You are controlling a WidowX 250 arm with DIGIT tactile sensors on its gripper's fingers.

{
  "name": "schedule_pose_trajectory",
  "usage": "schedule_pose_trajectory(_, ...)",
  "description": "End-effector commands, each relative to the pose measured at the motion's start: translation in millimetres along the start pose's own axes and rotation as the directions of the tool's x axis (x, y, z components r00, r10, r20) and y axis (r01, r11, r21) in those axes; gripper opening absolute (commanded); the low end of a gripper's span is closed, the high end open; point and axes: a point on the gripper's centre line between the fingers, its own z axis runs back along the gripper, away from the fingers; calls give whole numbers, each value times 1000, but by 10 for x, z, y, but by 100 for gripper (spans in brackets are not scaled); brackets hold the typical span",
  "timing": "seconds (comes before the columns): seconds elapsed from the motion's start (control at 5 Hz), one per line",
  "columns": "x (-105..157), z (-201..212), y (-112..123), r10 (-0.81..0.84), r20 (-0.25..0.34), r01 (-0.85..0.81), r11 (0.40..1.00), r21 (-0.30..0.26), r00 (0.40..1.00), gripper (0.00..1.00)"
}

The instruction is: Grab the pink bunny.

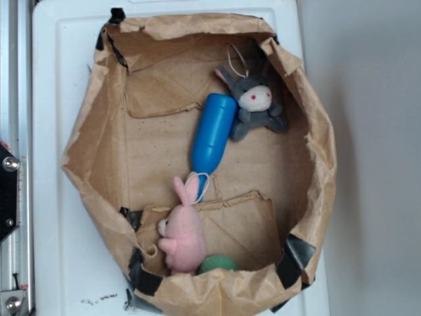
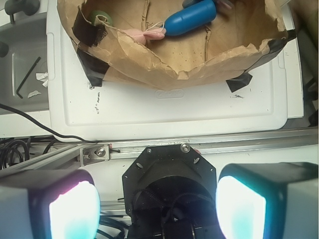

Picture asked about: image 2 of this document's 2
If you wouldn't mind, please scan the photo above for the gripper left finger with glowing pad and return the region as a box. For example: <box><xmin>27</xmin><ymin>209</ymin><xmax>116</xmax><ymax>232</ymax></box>
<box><xmin>0</xmin><ymin>169</ymin><xmax>101</xmax><ymax>239</ymax></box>

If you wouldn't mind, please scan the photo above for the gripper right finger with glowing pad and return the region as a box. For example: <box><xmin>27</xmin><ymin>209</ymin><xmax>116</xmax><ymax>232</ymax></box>
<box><xmin>216</xmin><ymin>162</ymin><xmax>319</xmax><ymax>239</ymax></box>

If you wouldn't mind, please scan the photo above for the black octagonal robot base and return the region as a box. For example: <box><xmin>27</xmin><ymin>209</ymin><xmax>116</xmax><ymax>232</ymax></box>
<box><xmin>122</xmin><ymin>144</ymin><xmax>221</xmax><ymax>239</ymax></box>

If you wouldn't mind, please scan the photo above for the pink plush bunny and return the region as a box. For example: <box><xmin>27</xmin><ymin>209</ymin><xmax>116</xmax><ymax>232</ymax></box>
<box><xmin>124</xmin><ymin>28</ymin><xmax>166</xmax><ymax>45</ymax></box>

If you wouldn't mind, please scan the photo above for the grey plastic storage tray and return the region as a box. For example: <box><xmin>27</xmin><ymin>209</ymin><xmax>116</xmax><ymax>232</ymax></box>
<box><xmin>0</xmin><ymin>13</ymin><xmax>49</xmax><ymax>112</ymax></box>

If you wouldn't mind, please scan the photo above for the black allen key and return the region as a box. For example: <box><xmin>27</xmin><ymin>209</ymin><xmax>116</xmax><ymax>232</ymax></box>
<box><xmin>15</xmin><ymin>56</ymin><xmax>41</xmax><ymax>99</ymax></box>

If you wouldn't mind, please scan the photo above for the brown paper bag bin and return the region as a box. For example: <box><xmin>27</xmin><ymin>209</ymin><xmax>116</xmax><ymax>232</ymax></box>
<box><xmin>57</xmin><ymin>0</ymin><xmax>293</xmax><ymax>90</ymax></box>

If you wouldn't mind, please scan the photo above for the green felt ball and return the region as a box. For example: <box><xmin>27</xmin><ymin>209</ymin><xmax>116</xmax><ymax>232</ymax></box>
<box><xmin>88</xmin><ymin>10</ymin><xmax>113</xmax><ymax>26</ymax></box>

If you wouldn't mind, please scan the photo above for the metal corner bracket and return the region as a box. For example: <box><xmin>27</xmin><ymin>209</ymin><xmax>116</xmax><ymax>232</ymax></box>
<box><xmin>78</xmin><ymin>144</ymin><xmax>111</xmax><ymax>167</ymax></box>

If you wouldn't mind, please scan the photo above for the aluminium extrusion rail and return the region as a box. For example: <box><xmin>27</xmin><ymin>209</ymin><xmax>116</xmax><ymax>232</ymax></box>
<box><xmin>1</xmin><ymin>126</ymin><xmax>319</xmax><ymax>178</ymax></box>

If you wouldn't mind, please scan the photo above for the black power cable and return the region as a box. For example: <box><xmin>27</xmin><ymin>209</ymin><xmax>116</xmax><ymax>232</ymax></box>
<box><xmin>0</xmin><ymin>103</ymin><xmax>103</xmax><ymax>144</ymax></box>

